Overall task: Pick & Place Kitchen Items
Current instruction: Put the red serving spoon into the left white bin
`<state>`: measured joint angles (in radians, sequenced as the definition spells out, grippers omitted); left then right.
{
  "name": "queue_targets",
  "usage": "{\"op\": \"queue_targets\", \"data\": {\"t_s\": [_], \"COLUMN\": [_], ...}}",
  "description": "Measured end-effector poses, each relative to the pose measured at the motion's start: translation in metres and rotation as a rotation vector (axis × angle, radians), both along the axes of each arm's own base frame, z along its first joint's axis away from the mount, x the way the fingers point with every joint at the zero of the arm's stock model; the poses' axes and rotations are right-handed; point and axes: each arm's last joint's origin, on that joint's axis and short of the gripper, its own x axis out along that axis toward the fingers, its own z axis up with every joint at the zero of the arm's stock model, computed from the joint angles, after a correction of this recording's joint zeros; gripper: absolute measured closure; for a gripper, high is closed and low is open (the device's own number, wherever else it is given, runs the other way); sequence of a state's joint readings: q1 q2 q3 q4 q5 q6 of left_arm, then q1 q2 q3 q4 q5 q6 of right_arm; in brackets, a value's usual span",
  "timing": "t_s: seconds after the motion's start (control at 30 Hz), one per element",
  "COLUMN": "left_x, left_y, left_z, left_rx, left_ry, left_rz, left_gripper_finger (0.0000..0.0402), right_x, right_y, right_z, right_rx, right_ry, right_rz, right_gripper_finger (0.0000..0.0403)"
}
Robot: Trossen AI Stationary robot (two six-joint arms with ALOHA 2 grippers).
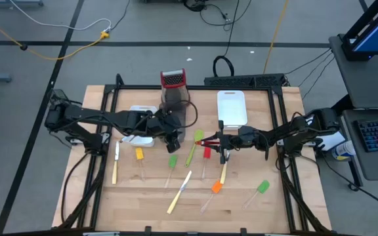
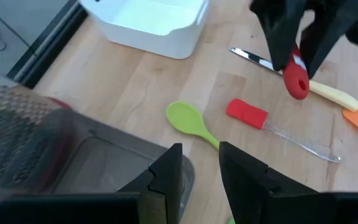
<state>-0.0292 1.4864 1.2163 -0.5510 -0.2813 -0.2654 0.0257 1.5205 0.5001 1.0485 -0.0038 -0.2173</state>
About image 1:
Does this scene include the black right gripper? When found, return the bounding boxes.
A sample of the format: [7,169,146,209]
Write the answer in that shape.
[199,119,245,165]

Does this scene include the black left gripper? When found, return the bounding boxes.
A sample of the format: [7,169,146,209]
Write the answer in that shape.
[148,109,187,154]

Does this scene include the red long spoon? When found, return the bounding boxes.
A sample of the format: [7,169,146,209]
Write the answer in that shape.
[194,139,221,148]

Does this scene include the red silicone spatula clear handle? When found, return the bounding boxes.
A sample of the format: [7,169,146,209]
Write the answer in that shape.
[200,146,213,181]

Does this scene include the green silicone spatula clear handle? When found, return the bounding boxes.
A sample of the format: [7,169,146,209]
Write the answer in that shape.
[163,154,179,190]
[241,179,271,211]

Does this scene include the wooden handle table knife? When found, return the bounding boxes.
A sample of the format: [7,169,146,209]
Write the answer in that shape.
[219,149,232,185]
[111,140,121,186]
[166,170,193,215]

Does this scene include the yellow silicone spatula clear handle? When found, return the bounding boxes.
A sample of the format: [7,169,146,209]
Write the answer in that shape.
[135,147,146,182]

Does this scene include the orange silicone spatula clear handle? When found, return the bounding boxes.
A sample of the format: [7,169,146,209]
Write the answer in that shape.
[199,180,224,214]

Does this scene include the grey translucent plastic bin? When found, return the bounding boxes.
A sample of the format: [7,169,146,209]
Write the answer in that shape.
[158,94,190,144]

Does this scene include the white cutting board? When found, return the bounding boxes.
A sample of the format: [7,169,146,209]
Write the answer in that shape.
[216,90,249,130]

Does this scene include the white plastic storage bin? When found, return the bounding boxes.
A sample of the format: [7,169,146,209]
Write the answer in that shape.
[122,104,159,148]

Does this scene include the black perforated electronics box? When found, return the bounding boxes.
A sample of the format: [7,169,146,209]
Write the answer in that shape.
[203,73,286,88]

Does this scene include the white paper sheet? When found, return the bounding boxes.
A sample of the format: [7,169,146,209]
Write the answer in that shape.
[316,129,347,152]

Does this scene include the black mesh electronics box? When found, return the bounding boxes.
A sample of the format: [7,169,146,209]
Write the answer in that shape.
[49,88,70,104]

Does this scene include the white wipes canister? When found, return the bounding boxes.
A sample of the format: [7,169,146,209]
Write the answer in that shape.
[331,140,357,162]

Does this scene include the grey computer desk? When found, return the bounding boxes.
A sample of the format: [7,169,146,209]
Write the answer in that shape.
[327,32,378,193]

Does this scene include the steel box grater red handle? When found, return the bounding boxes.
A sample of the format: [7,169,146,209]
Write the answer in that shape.
[159,68,190,111]

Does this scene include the black aluminium table frame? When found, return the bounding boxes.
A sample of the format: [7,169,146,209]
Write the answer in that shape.
[57,73,333,236]

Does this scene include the black hanging cable with coil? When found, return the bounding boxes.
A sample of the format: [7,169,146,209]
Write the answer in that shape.
[212,0,241,78]

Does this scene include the yellow floor cable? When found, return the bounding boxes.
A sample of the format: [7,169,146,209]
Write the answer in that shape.
[0,9,110,62]

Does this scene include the thin black desk cable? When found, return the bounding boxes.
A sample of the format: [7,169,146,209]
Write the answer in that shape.
[283,48,336,101]

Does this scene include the yellow hanging cable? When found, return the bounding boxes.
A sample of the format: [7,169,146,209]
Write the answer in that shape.
[262,0,290,75]

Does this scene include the white floor cable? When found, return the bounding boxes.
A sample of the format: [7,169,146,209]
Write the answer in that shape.
[9,0,113,33]

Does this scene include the black floor cable bundle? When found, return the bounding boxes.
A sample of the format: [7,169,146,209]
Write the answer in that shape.
[182,0,239,27]

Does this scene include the black arm base cable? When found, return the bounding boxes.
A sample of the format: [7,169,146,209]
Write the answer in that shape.
[60,151,90,224]

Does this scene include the long black floor cable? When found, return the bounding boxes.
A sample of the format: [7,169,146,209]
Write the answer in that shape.
[316,152,378,213]

